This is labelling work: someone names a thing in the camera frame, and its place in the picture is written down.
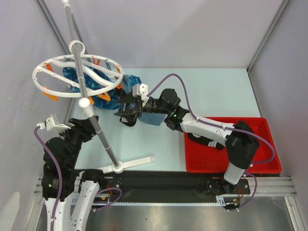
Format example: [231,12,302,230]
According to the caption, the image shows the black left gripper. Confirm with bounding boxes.
[58,115,99,167]

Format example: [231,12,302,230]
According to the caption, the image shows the black sports sock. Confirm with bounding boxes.
[187,133,224,150]
[119,116,137,127]

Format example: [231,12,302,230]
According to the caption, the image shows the white round clip hanger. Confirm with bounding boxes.
[31,40,125,98]

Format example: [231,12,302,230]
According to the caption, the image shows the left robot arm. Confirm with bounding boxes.
[41,118,106,231]

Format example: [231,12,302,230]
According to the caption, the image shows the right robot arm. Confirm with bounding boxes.
[116,89,260,193]

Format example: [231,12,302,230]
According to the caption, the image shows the grey stand pole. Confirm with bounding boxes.
[62,0,124,173]

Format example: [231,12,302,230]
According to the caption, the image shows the blue patterned cloth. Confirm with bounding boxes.
[62,64,141,111]

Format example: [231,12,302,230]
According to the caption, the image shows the red plastic tray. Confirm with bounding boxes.
[185,117,282,174]

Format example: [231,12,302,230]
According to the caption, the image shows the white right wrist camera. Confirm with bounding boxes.
[132,84,149,105]

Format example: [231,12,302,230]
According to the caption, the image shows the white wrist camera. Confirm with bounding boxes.
[37,114,71,133]
[132,84,149,105]

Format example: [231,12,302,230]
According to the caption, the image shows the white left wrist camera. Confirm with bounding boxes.
[37,114,71,133]

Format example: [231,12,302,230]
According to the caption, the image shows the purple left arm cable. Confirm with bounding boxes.
[34,126,64,231]

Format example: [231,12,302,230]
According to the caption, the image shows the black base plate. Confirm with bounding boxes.
[103,171,251,204]

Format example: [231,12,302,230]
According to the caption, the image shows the aluminium rail frame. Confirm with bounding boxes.
[33,175,298,197]

